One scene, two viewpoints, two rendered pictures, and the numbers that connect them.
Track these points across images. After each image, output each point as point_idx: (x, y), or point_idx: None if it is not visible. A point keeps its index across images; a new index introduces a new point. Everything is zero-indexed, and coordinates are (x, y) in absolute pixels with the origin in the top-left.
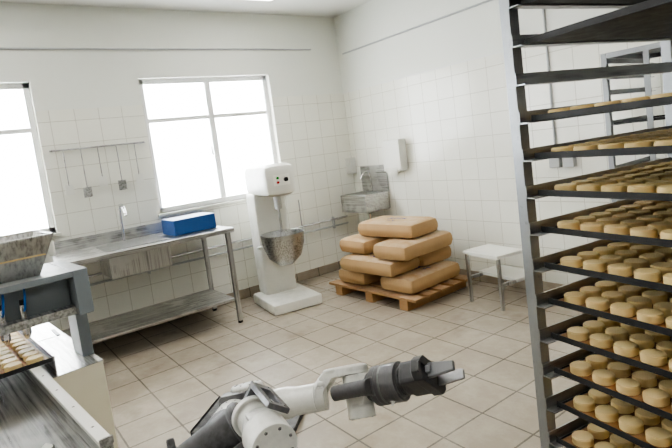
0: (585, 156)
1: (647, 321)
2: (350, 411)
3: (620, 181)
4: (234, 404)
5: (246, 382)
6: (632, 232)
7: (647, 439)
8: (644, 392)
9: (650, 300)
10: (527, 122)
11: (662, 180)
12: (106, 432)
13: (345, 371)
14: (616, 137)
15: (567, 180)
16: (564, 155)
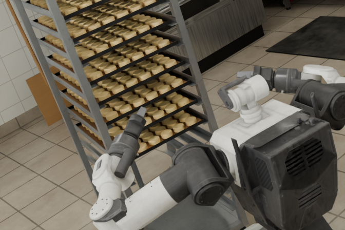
0: None
1: (141, 56)
2: (128, 179)
3: None
4: (185, 145)
5: (91, 213)
6: (122, 14)
7: (158, 117)
8: (149, 96)
9: (121, 55)
10: None
11: None
12: None
13: (109, 160)
14: None
15: None
16: None
